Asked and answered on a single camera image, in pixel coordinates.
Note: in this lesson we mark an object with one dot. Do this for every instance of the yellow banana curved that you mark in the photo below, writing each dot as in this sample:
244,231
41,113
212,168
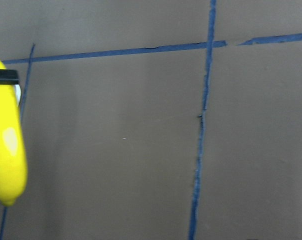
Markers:
13,161

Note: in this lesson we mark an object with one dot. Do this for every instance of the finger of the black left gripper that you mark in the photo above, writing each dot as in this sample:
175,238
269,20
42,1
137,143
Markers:
9,77

